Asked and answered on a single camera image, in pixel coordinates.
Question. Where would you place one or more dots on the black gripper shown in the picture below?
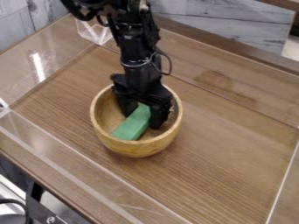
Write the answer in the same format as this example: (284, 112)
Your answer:
(140, 84)

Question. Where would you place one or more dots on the green rectangular block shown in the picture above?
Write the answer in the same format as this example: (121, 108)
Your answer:
(134, 126)

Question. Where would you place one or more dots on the brown wooden bowl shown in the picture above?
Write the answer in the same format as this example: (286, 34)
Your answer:
(107, 118)

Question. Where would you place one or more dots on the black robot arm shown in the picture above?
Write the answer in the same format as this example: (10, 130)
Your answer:
(130, 20)

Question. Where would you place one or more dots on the clear acrylic corner bracket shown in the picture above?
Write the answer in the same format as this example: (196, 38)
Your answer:
(94, 32)

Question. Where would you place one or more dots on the clear acrylic tray wall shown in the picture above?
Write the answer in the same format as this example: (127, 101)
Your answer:
(93, 190)

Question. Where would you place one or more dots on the black table leg frame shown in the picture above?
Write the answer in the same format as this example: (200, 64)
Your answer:
(35, 212)

